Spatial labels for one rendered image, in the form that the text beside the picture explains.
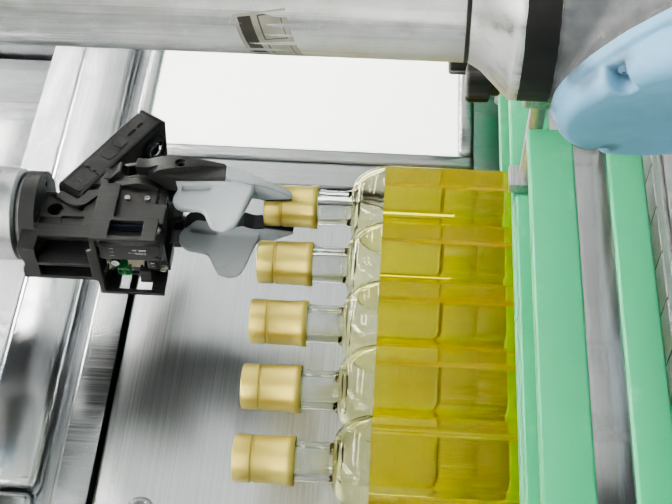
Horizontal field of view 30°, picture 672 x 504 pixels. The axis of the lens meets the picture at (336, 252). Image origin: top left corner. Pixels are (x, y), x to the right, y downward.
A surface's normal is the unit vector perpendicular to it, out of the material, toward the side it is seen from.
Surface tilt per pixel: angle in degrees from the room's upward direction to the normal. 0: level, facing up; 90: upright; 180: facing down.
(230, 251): 96
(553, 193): 90
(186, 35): 89
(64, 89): 90
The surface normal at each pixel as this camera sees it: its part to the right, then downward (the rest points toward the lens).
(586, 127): 0.06, 0.97
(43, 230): 0.00, -0.62
